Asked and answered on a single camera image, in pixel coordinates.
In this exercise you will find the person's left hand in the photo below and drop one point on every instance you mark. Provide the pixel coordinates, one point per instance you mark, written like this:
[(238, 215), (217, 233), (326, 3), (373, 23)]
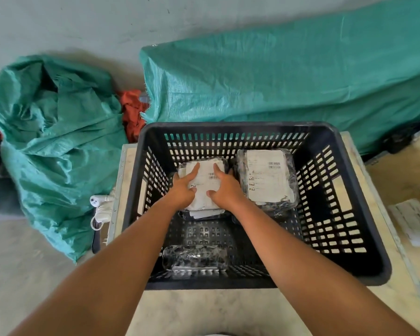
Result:
[(182, 194)]

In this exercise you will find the person's right hand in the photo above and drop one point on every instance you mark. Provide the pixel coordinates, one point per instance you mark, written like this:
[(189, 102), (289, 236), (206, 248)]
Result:
[(229, 192)]

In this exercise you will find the person's left thumb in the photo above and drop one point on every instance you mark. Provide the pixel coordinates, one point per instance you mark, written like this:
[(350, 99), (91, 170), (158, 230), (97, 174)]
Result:
[(192, 188)]

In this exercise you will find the person's right thumb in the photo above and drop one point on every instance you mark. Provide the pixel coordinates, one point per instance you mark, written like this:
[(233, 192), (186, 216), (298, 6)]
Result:
[(212, 194)]

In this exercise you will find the clear packet with white label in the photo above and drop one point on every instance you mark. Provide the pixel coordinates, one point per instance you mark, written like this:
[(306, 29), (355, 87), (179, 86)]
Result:
[(267, 174), (206, 176)]

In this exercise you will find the person's right forearm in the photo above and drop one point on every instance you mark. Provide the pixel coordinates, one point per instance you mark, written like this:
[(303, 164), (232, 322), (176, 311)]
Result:
[(301, 272)]

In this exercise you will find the person's left forearm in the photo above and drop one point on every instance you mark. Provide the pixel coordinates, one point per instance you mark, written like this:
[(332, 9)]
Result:
[(126, 269)]

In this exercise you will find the clear packet of dark parts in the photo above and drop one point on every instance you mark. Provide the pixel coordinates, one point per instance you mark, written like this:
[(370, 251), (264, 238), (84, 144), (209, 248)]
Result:
[(196, 258)]

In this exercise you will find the orange cloth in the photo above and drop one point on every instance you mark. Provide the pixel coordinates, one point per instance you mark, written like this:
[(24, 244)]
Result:
[(133, 113)]

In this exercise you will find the black plastic crate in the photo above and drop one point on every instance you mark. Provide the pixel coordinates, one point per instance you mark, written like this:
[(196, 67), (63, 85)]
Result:
[(339, 164)]

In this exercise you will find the large green tarpaulin cover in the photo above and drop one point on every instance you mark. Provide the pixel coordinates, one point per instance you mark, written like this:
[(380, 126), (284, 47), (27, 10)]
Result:
[(283, 73)]

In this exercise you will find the crumpled green woven sack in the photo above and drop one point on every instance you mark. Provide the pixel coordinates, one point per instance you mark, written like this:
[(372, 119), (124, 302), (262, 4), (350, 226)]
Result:
[(56, 143)]

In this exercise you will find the black object under tarpaulin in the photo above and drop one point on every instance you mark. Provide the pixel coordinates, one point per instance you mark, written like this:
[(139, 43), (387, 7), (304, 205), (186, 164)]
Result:
[(399, 141)]

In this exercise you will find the white paper sheet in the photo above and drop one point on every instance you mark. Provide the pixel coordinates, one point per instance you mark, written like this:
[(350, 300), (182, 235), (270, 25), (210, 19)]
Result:
[(413, 222)]

